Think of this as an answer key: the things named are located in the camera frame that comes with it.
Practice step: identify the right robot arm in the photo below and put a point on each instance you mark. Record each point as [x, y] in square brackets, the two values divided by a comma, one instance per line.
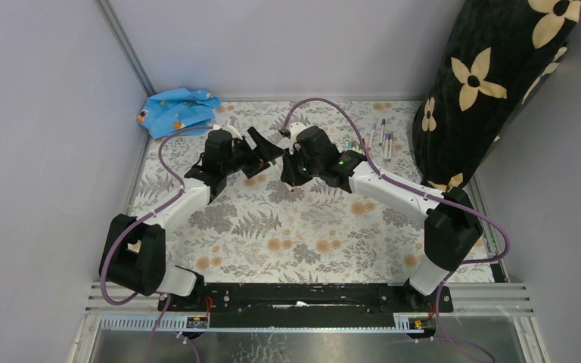
[450, 228]

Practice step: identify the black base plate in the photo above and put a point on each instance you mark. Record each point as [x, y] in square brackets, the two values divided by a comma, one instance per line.
[260, 305]

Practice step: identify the blue patterned cloth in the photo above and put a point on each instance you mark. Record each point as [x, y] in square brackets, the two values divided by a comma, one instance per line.
[169, 111]

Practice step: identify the floral table mat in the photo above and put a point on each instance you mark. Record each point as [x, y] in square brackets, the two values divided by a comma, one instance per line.
[258, 231]

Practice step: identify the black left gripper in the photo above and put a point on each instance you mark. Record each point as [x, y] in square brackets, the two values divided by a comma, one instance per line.
[268, 151]

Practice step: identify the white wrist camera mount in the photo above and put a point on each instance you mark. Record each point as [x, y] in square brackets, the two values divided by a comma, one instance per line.
[292, 130]

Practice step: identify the light blue cap marker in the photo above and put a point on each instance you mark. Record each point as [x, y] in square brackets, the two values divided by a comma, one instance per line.
[371, 135]

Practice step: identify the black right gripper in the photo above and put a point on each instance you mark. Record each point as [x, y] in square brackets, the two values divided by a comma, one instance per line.
[289, 175]

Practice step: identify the black floral plush pillow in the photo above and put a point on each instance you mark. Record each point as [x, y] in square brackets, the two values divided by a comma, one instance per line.
[497, 55]

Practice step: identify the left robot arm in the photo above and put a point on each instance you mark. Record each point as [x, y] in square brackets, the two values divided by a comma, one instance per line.
[134, 253]

